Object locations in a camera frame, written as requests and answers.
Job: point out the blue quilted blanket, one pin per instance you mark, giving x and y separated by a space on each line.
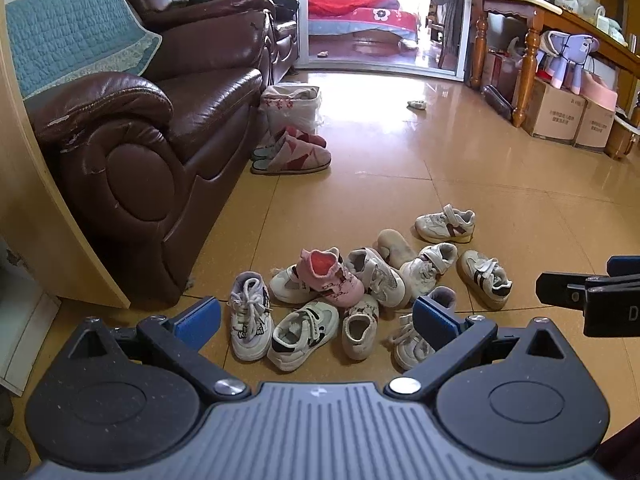
75 30

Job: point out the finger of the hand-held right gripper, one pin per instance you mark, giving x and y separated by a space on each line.
560 290
625 266

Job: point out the wooden table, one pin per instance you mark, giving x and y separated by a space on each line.
525 85

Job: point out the pink velcro shoe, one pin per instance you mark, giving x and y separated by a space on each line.
330 280

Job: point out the grey hanging clothes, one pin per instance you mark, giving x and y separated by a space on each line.
447 5

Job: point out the green slipper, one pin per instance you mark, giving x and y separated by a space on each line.
261 152

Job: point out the red box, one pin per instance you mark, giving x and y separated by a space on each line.
500 67

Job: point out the small white object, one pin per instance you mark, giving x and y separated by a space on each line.
416 105

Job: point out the white velcro shoe black stripes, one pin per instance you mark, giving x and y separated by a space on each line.
300 340
287 285

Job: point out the white mesh velcro shoe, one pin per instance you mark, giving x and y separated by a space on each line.
382 277
395 247

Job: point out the white lace-up shoe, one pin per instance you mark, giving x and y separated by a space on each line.
405 347
250 320

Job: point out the dark brown bag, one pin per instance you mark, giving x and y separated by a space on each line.
497 102

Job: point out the beige patterned knit shoe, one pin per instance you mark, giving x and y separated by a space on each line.
357 335

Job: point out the sliding door frame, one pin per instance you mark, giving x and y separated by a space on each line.
380 66

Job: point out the cardboard box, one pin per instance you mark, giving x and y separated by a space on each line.
555 115
595 127

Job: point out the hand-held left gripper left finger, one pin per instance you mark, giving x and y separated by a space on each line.
197 322

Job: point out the purple toy horse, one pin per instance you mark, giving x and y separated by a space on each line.
565 55

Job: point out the pink plastic stool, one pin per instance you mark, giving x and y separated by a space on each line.
600 92

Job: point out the white wooden shoe rack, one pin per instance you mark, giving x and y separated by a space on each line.
45 210

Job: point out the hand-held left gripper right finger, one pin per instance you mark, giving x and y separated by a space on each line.
437 322

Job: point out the brown leather sofa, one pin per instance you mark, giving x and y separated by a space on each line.
200 110

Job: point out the red flowered bedding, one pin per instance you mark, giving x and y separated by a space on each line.
365 15

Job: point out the black bag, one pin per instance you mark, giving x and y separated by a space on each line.
286 7

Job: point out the white shoe dark red stripes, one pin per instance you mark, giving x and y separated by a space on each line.
482 277
442 225

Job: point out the pale green package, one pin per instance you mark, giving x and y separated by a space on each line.
610 27

